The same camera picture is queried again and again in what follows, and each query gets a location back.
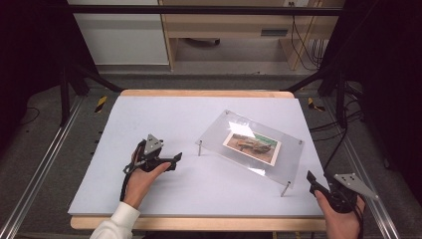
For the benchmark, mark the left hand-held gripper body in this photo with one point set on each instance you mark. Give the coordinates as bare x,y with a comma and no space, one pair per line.
153,146

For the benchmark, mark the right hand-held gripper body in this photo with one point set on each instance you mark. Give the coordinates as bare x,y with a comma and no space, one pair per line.
343,199

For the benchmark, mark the clear acrylic photo frame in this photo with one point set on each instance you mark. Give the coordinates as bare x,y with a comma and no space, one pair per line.
285,156

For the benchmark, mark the person's right hand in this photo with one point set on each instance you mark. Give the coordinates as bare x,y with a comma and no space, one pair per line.
341,225

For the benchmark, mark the person's left hand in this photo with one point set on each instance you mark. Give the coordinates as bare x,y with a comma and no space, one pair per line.
139,186

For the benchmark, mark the light grey table mat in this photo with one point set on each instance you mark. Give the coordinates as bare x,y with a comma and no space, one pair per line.
199,189

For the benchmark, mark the wooden table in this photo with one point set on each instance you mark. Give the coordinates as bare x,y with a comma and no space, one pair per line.
205,224

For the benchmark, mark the yellow black tape marker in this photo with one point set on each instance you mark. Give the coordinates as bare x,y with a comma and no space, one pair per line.
312,103
101,104

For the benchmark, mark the painting print card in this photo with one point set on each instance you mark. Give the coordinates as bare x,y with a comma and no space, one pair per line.
252,148

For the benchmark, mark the black metal stand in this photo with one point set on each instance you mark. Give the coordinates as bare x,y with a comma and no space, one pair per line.
341,99
64,99

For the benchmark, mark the white cabinet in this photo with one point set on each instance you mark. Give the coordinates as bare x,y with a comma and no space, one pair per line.
122,36

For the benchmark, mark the black curtain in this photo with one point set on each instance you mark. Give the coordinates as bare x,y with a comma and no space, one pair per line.
30,49
388,66

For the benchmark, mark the black horizontal bar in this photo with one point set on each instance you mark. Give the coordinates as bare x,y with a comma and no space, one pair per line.
199,10

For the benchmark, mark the light wooden desk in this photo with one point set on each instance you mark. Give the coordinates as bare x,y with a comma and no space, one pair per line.
232,23

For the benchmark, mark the aluminium floor rail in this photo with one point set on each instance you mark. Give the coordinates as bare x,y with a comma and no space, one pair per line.
381,212
40,166

